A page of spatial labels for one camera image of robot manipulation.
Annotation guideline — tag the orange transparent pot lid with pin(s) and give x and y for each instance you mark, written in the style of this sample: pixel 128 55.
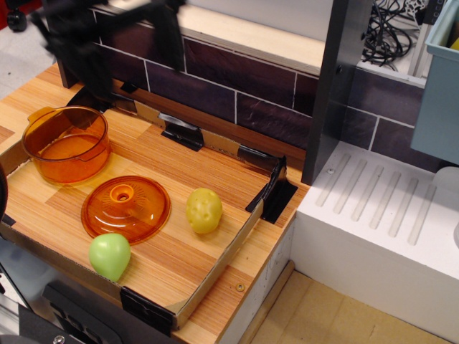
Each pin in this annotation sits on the orange transparent pot lid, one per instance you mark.
pixel 135 207

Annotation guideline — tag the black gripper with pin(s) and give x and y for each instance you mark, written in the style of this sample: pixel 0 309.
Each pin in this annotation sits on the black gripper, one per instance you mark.
pixel 83 58

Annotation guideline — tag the dark grey post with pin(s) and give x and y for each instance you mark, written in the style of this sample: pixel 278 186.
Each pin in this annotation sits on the dark grey post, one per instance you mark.
pixel 344 46
pixel 57 23

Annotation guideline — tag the cardboard fence with black tape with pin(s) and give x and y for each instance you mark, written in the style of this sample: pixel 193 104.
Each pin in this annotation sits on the cardboard fence with black tape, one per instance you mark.
pixel 191 275

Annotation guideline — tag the yellow toy potato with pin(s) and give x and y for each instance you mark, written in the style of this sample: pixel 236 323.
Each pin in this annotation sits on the yellow toy potato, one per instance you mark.
pixel 203 210

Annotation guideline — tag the dark grey left post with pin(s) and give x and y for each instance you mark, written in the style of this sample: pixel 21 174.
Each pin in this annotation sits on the dark grey left post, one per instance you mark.
pixel 57 23

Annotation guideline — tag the green toy pear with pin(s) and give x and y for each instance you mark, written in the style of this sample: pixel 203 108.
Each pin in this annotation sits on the green toy pear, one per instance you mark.
pixel 109 255

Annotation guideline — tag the white sink drainboard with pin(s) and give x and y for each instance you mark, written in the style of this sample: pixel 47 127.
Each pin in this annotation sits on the white sink drainboard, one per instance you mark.
pixel 384 233

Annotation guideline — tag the light blue plastic bin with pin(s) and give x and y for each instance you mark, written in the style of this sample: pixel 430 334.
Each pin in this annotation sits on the light blue plastic bin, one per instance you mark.
pixel 436 129

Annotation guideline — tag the orange transparent pot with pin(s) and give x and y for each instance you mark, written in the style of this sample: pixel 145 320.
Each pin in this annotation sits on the orange transparent pot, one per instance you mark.
pixel 67 144

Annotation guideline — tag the brass screw in counter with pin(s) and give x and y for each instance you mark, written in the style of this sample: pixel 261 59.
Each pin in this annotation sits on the brass screw in counter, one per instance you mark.
pixel 240 287

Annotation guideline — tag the dark grey right post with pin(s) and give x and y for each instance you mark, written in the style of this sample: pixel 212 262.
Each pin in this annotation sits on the dark grey right post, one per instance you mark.
pixel 344 46

